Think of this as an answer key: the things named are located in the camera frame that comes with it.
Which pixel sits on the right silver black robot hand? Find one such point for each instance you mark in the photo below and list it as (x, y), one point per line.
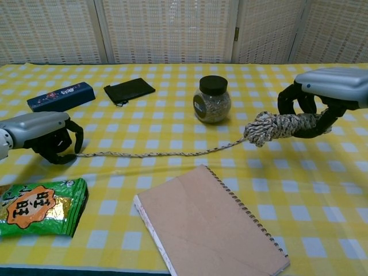
(336, 84)

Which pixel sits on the yellow white checkered tablecloth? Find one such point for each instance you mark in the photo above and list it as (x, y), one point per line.
(287, 178)

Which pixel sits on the green orange snack bag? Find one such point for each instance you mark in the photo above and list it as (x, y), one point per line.
(37, 210)

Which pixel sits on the dark blue printed box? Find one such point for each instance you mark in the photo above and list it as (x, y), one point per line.
(61, 96)

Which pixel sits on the brown spiral notebook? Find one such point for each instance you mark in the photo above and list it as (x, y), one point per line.
(207, 224)

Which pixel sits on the brass screen hinge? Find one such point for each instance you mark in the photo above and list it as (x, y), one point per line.
(237, 33)

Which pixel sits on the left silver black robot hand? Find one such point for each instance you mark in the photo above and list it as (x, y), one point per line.
(37, 126)

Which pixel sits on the clear jar with black lid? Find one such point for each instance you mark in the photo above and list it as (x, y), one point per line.
(212, 103)

